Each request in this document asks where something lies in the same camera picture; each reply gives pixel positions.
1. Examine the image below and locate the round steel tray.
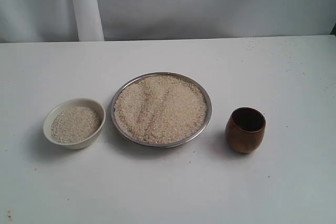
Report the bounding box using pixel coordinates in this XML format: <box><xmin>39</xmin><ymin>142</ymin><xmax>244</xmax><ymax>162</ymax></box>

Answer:
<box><xmin>110</xmin><ymin>72</ymin><xmax>212</xmax><ymax>149</ymax></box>

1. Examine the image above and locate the rice in steel tray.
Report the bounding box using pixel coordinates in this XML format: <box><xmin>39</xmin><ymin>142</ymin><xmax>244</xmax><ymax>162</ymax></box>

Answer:
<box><xmin>114</xmin><ymin>75</ymin><xmax>207</xmax><ymax>144</ymax></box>

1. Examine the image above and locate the cream ceramic bowl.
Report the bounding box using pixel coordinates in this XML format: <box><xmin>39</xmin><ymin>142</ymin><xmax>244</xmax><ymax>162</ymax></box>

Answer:
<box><xmin>43</xmin><ymin>98</ymin><xmax>106</xmax><ymax>150</ymax></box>

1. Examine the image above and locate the rice in cream bowl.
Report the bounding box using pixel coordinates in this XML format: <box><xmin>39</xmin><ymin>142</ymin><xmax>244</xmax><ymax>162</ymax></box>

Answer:
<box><xmin>51</xmin><ymin>106</ymin><xmax>101</xmax><ymax>144</ymax></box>

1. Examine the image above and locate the white backdrop curtain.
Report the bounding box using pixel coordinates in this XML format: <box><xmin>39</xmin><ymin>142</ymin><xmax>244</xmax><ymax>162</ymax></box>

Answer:
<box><xmin>1</xmin><ymin>0</ymin><xmax>335</xmax><ymax>42</ymax></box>

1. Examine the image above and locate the brown wooden cup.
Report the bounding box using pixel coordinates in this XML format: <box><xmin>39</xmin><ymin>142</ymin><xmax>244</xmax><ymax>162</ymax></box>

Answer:
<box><xmin>225</xmin><ymin>107</ymin><xmax>266</xmax><ymax>154</ymax></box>

